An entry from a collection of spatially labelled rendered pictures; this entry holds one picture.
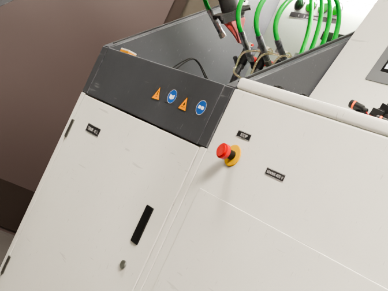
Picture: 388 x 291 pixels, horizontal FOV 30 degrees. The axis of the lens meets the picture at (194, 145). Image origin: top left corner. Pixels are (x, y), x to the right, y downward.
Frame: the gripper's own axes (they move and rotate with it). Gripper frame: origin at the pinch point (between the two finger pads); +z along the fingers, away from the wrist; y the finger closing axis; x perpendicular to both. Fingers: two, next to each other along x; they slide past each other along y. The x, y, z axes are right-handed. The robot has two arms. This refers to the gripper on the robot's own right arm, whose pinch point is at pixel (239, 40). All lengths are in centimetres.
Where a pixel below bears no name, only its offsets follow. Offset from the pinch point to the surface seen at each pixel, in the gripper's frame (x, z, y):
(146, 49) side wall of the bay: 27.5, -2.1, -20.4
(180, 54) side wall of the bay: 30.5, 3.6, -8.8
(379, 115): -72, 11, -5
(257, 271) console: -72, 32, -40
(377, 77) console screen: -50, 11, 11
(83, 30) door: 161, -1, -11
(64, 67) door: 160, 13, -25
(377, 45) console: -43.2, 5.1, 17.5
